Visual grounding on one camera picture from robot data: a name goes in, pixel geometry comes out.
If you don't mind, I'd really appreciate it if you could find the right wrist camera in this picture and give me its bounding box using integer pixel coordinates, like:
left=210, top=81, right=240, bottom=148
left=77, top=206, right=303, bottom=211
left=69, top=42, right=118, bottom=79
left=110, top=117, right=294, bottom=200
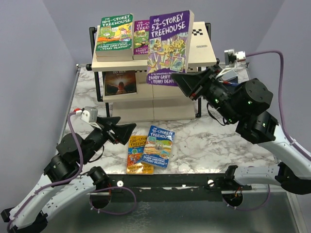
left=224, top=49, right=246, bottom=68

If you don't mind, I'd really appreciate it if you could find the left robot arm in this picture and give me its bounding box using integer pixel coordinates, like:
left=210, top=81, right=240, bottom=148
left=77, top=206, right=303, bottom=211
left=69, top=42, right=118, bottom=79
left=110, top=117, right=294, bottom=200
left=1, top=110, right=136, bottom=233

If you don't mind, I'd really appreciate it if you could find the blue 91-Storey Treehouse book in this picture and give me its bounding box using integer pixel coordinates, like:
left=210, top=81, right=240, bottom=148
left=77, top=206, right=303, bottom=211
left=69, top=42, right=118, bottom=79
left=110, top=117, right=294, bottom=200
left=140, top=125, right=175, bottom=169

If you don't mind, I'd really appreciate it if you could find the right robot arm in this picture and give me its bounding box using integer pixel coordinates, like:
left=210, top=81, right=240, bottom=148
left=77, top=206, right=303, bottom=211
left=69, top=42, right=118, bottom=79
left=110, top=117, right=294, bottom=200
left=171, top=65, right=311, bottom=195

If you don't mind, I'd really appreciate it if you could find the purple 117-Storey Treehouse book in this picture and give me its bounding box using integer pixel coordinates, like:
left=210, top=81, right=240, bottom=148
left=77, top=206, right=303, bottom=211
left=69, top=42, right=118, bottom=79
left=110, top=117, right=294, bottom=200
left=133, top=19, right=150, bottom=60

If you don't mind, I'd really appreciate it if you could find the grey small case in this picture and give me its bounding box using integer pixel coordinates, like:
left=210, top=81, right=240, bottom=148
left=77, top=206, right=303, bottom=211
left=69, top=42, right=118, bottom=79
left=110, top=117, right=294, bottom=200
left=220, top=70, right=238, bottom=82

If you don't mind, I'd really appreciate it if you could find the dark Three Days To See book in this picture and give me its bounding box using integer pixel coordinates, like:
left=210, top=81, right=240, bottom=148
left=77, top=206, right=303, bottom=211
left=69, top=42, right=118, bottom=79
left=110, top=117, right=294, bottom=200
left=104, top=70, right=137, bottom=96

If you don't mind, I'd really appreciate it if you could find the beige three-tier shelf rack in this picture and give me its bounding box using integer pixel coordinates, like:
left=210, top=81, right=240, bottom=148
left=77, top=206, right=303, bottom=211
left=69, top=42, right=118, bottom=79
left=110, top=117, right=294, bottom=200
left=86, top=21, right=216, bottom=123

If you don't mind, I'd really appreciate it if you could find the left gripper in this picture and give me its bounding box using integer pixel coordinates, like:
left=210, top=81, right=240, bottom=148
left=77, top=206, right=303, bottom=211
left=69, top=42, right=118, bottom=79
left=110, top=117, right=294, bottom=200
left=81, top=116, right=137, bottom=164

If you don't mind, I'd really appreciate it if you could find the yellow 130-Storey Treehouse book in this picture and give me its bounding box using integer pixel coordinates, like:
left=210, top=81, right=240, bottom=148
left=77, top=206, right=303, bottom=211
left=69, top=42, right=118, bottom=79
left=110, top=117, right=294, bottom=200
left=126, top=135, right=154, bottom=175

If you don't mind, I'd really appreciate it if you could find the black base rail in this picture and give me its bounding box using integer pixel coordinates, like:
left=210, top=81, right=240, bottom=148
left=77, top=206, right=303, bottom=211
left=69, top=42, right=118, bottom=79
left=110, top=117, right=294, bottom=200
left=80, top=172, right=253, bottom=202

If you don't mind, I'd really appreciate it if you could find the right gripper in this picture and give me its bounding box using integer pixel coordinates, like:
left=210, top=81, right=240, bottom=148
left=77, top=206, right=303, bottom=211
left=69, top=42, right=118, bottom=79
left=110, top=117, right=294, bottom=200
left=171, top=64, right=241, bottom=124

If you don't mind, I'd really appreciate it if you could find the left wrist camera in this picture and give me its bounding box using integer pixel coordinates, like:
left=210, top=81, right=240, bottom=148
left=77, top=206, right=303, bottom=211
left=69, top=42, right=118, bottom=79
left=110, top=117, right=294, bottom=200
left=81, top=106, right=98, bottom=123

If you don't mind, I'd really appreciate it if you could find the red blue screwdriver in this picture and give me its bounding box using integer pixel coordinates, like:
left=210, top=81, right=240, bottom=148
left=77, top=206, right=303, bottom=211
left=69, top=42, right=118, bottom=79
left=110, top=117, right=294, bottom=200
left=223, top=81, right=241, bottom=87

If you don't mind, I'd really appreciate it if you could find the green 104-Storey Treehouse book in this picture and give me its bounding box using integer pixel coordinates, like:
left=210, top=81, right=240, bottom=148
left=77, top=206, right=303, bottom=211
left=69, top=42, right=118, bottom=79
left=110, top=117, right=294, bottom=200
left=95, top=13, right=133, bottom=57

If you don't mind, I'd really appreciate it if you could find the lilac Treehouse book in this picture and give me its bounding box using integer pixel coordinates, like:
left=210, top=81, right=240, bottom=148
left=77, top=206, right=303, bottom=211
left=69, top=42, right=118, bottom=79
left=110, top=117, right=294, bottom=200
left=146, top=10, right=194, bottom=86

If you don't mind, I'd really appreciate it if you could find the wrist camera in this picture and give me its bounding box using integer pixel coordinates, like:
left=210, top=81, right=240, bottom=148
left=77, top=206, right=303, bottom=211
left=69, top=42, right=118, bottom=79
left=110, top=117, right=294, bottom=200
left=224, top=49, right=246, bottom=68
left=81, top=106, right=98, bottom=123

